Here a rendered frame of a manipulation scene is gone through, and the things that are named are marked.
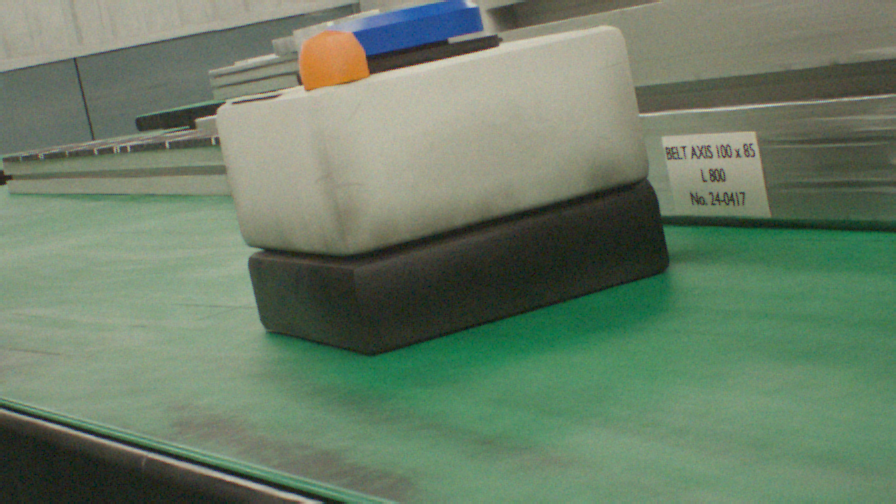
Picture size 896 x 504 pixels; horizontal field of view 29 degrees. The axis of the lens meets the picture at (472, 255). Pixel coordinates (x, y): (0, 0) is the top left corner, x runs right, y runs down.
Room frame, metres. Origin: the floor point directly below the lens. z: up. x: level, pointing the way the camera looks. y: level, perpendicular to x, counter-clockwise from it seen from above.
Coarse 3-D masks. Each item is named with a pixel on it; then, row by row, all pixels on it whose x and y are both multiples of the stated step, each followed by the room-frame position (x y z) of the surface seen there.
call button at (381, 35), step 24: (456, 0) 0.42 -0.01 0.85; (336, 24) 0.42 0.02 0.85; (360, 24) 0.42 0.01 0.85; (384, 24) 0.41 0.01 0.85; (408, 24) 0.41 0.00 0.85; (432, 24) 0.41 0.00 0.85; (456, 24) 0.42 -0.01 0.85; (480, 24) 0.43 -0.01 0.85; (384, 48) 0.41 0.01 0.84; (408, 48) 0.42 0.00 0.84
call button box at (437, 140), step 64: (384, 64) 0.41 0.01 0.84; (448, 64) 0.39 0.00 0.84; (512, 64) 0.40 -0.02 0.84; (576, 64) 0.41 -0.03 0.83; (256, 128) 0.42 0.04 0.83; (320, 128) 0.38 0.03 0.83; (384, 128) 0.39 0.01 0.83; (448, 128) 0.39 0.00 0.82; (512, 128) 0.40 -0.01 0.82; (576, 128) 0.40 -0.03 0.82; (640, 128) 0.41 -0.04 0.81; (256, 192) 0.43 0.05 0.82; (320, 192) 0.39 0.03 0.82; (384, 192) 0.38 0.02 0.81; (448, 192) 0.39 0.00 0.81; (512, 192) 0.40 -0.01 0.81; (576, 192) 0.40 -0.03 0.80; (640, 192) 0.41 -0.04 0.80; (256, 256) 0.45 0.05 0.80; (320, 256) 0.41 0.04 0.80; (384, 256) 0.39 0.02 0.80; (448, 256) 0.39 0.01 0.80; (512, 256) 0.40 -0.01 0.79; (576, 256) 0.40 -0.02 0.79; (640, 256) 0.41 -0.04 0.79; (320, 320) 0.41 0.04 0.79; (384, 320) 0.38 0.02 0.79; (448, 320) 0.39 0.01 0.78
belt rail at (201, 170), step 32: (32, 160) 1.51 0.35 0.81; (64, 160) 1.39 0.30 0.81; (96, 160) 1.28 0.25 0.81; (128, 160) 1.19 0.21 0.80; (160, 160) 1.11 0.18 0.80; (192, 160) 1.05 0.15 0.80; (224, 160) 0.98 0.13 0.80; (32, 192) 1.54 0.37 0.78; (64, 192) 1.41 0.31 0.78; (96, 192) 1.30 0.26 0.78; (128, 192) 1.21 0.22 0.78; (160, 192) 1.13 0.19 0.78; (192, 192) 1.06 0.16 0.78; (224, 192) 1.00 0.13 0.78
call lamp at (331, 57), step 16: (336, 32) 0.39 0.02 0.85; (304, 48) 0.39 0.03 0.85; (320, 48) 0.39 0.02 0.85; (336, 48) 0.39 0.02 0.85; (352, 48) 0.39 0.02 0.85; (304, 64) 0.39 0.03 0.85; (320, 64) 0.39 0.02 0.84; (336, 64) 0.39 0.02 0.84; (352, 64) 0.39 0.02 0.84; (304, 80) 0.39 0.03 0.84; (320, 80) 0.39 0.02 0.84; (336, 80) 0.39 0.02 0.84; (352, 80) 0.39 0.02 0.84
